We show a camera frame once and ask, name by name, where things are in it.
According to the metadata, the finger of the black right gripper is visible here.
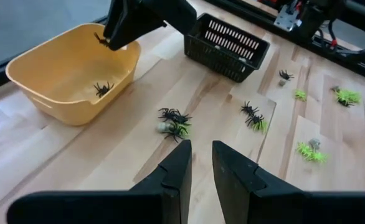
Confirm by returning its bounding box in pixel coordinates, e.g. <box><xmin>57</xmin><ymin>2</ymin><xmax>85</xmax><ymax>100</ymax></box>
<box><xmin>103</xmin><ymin>0</ymin><xmax>126</xmax><ymax>50</ymax></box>
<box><xmin>116</xmin><ymin>0</ymin><xmax>168</xmax><ymax>50</ymax></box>

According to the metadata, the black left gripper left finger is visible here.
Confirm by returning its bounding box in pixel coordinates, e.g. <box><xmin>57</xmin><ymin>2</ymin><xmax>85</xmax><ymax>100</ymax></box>
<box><xmin>7</xmin><ymin>139</ymin><xmax>192</xmax><ymax>224</ymax></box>

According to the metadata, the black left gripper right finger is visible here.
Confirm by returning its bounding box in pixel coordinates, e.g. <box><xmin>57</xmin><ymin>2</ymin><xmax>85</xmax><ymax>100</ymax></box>
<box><xmin>212</xmin><ymin>140</ymin><xmax>365</xmax><ymax>224</ymax></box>

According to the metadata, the black mesh basket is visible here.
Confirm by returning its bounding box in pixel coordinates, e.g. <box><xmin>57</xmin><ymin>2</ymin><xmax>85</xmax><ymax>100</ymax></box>
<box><xmin>183</xmin><ymin>12</ymin><xmax>271</xmax><ymax>83</ymax></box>

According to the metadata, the yellow plastic bin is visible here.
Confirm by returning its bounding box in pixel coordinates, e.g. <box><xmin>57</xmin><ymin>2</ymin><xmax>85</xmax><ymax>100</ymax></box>
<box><xmin>5</xmin><ymin>23</ymin><xmax>142</xmax><ymax>127</ymax></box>

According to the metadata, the black spider pile centre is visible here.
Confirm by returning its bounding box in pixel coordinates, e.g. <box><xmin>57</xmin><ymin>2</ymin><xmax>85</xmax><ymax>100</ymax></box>
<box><xmin>157</xmin><ymin>107</ymin><xmax>193</xmax><ymax>126</ymax></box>

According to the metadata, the silver metal bracket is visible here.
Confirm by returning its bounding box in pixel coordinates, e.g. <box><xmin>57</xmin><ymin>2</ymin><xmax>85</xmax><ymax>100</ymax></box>
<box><xmin>274</xmin><ymin>2</ymin><xmax>301</xmax><ymax>32</ymax></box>

